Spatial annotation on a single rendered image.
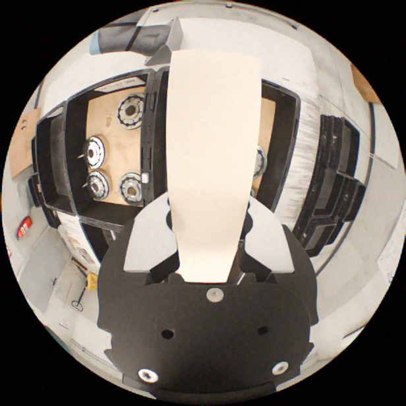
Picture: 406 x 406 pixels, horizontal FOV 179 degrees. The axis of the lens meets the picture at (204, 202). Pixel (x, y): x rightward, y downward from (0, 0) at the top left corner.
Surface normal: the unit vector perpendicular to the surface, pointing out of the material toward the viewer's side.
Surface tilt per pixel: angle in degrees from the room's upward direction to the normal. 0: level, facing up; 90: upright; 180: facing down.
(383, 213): 90
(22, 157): 78
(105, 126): 0
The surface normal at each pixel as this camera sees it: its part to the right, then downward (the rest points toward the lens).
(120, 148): 0.00, 0.50
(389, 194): -1.00, -0.04
